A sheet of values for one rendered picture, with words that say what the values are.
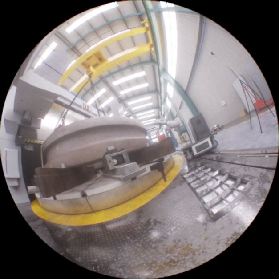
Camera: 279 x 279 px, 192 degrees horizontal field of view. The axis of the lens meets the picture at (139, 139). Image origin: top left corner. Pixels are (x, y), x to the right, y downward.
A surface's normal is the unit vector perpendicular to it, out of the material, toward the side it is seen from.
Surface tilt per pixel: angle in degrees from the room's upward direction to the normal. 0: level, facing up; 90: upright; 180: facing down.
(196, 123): 90
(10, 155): 90
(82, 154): 90
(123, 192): 90
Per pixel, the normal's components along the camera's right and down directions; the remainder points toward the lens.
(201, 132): -0.46, -0.02
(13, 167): 0.91, -0.38
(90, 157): 0.37, -0.33
